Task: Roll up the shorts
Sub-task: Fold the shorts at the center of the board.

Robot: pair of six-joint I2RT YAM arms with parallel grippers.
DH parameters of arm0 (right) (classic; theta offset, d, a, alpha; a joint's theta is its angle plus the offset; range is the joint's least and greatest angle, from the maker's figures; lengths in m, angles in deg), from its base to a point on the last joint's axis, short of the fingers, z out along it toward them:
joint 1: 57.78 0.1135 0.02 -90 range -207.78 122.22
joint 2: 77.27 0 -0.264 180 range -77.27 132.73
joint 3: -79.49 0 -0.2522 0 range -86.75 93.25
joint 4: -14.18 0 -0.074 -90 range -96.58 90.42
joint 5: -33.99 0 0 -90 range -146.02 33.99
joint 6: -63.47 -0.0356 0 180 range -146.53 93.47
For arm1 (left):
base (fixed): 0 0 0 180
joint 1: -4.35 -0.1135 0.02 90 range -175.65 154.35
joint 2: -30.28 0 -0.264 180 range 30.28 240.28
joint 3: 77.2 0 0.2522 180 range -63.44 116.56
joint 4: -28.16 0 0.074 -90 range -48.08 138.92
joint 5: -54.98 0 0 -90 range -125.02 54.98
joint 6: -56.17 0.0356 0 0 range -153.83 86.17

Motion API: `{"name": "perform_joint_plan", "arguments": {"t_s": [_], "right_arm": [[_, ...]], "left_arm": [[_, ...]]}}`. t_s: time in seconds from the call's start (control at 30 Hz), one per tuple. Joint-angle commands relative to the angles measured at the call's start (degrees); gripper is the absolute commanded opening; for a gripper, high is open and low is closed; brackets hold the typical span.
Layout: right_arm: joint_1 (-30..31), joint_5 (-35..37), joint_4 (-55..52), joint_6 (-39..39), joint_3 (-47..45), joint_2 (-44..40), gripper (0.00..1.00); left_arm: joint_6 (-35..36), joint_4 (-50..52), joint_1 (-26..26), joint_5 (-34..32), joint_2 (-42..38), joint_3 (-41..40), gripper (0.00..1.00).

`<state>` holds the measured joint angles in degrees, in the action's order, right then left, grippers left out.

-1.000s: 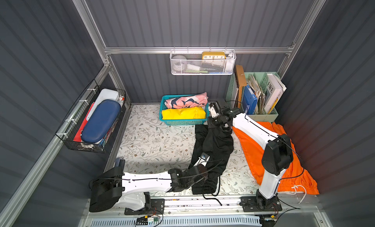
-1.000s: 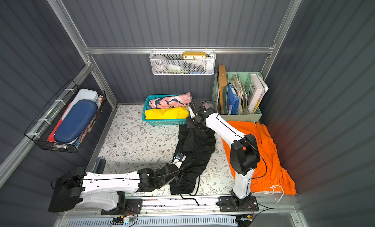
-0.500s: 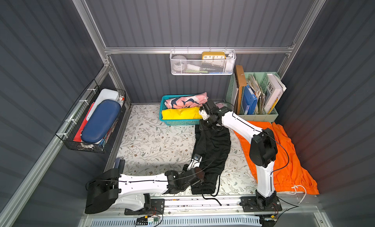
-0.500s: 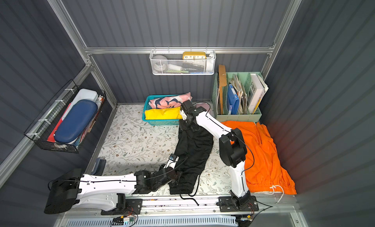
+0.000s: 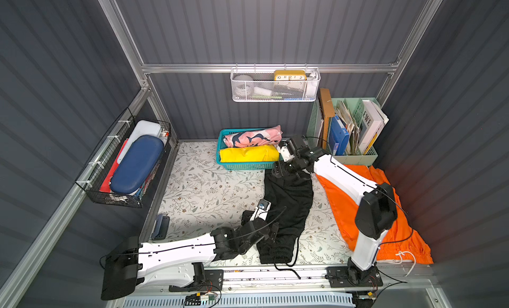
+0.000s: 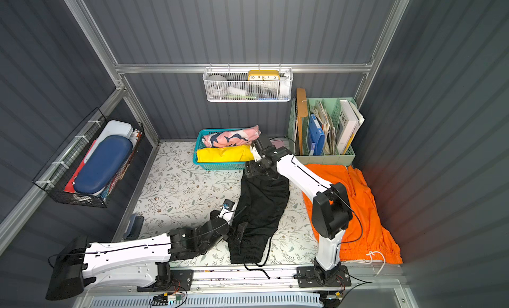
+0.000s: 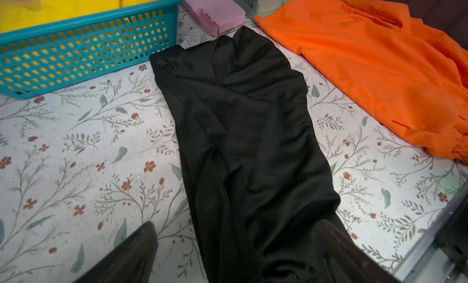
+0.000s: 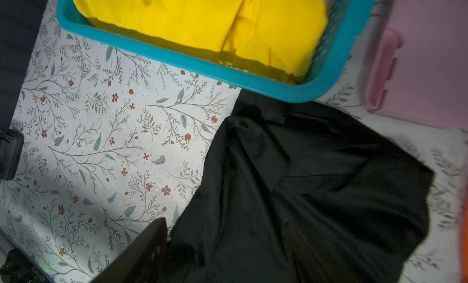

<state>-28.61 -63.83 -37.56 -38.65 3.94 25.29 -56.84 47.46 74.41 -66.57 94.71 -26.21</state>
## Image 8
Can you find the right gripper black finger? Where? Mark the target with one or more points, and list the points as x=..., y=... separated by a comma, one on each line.
x=142, y=260

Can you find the black shorts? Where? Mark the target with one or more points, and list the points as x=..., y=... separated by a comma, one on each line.
x=300, y=193

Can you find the orange shorts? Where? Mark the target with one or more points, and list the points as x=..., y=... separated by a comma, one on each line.
x=464, y=243

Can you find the yellow folded cloth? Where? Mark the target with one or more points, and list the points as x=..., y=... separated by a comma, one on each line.
x=273, y=39

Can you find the teal plastic basket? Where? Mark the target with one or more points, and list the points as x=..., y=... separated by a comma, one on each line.
x=347, y=20

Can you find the pink plastic case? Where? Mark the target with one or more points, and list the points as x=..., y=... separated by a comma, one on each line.
x=420, y=69

